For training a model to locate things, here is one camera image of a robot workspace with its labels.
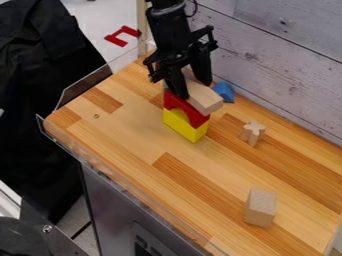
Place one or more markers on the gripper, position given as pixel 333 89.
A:
pixel 173 38

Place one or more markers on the wooden rectangle block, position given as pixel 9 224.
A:
pixel 203 96

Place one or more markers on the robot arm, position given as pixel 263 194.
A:
pixel 165 7

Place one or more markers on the red arch block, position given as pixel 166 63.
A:
pixel 183 107

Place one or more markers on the blue arch block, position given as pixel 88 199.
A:
pixel 224 91

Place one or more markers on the green block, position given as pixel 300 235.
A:
pixel 165 85

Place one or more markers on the yellow block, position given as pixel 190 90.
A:
pixel 182 126

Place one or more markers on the wooden cross block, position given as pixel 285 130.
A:
pixel 253 132

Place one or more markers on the wooden cube block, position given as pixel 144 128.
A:
pixel 260 207

